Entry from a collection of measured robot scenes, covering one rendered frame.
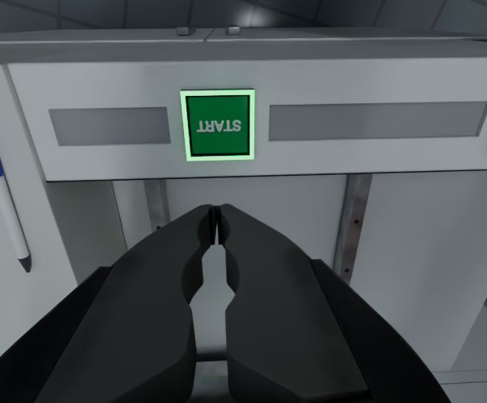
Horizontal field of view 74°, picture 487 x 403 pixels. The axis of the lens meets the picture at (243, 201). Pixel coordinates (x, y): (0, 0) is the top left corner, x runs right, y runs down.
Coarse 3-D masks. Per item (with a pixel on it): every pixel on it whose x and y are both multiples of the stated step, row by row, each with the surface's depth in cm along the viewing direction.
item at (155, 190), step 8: (144, 184) 40; (152, 184) 40; (160, 184) 41; (152, 192) 41; (160, 192) 41; (152, 200) 41; (160, 200) 41; (152, 208) 42; (160, 208) 42; (168, 208) 45; (152, 216) 43; (160, 216) 43; (168, 216) 45; (152, 224) 43; (160, 224) 43
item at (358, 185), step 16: (352, 176) 43; (368, 176) 41; (352, 192) 43; (368, 192) 42; (352, 208) 43; (352, 224) 45; (352, 240) 46; (336, 256) 51; (352, 256) 48; (336, 272) 51; (352, 272) 49
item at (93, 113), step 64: (64, 64) 23; (128, 64) 23; (192, 64) 24; (256, 64) 24; (320, 64) 24; (384, 64) 24; (448, 64) 24; (64, 128) 26; (128, 128) 26; (256, 128) 26; (320, 128) 27; (384, 128) 27; (448, 128) 27
